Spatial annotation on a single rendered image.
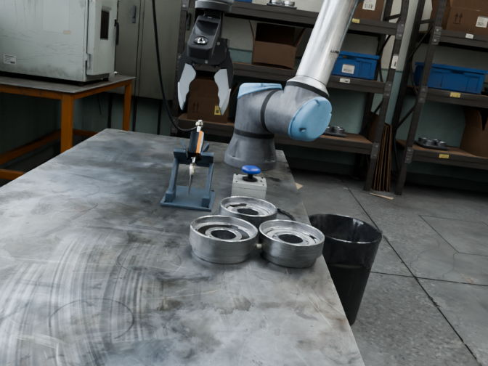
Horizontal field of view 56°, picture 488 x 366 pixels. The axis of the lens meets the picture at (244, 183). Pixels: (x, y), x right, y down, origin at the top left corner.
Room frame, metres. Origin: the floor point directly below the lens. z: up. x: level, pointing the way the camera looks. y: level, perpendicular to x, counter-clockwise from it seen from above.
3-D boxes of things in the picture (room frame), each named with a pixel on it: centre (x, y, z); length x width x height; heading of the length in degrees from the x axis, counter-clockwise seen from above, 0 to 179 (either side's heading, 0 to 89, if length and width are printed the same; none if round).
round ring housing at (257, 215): (0.79, -0.01, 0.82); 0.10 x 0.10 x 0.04
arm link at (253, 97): (1.29, -0.02, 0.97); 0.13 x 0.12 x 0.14; 50
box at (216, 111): (4.38, 0.42, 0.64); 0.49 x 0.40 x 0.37; 97
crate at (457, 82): (4.48, -1.75, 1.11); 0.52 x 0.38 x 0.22; 92
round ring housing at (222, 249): (0.67, 0.02, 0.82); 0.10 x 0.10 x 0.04
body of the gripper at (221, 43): (0.96, 0.10, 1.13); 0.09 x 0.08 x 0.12; 0
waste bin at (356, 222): (1.91, -0.45, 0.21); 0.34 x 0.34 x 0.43
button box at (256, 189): (0.96, -0.01, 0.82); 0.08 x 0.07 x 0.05; 2
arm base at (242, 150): (1.30, -0.01, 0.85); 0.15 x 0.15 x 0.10
